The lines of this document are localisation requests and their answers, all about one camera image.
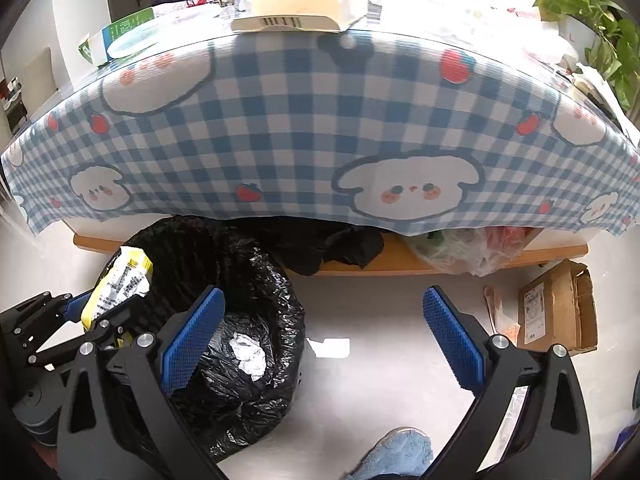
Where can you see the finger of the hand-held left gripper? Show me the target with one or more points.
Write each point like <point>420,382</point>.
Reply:
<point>102,329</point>
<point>76,306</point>

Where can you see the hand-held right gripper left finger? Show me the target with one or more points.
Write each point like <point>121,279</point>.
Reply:
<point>192,342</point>

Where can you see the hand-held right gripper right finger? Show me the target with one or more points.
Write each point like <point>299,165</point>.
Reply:
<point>452,342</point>

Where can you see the yellow snack packet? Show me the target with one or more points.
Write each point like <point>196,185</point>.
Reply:
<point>120,280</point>

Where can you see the black trash bag bin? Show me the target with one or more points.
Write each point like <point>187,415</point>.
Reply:
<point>260,280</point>

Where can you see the crumpled white tissue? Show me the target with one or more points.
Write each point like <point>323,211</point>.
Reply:
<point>247,355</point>

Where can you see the clear plastic bag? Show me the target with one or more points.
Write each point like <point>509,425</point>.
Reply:
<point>465,252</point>

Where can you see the brown cardboard box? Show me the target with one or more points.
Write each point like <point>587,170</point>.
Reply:
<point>542,305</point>

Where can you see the light blue fuzzy slipper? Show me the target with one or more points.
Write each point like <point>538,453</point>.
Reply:
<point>400,452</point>

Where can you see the white paper scrap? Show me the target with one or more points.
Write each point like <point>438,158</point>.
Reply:
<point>330,347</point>

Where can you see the blue checked printed tablecloth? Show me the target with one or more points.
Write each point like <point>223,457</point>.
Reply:
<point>300,125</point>

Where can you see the clear round plastic lid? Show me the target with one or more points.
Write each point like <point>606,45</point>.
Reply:
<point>137,44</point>

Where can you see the green white carton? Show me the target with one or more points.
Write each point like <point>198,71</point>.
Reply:
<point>120,27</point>

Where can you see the paper sheets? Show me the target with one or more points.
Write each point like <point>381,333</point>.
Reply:
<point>605,95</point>

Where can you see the white plastic bag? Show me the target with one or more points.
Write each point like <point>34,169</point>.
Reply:
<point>450,0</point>

